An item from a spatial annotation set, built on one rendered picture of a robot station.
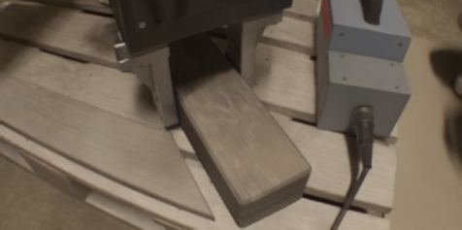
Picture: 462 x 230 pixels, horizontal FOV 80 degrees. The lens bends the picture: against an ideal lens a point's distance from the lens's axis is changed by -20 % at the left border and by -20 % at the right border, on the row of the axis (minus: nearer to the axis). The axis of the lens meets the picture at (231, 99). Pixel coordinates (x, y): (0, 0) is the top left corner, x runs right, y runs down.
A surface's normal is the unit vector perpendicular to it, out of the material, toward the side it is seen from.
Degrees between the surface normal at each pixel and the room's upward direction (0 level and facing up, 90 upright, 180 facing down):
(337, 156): 0
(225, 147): 0
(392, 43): 90
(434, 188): 0
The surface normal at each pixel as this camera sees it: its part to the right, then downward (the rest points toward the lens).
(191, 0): 0.46, 0.65
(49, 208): 0.00, -0.68
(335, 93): -0.18, 0.72
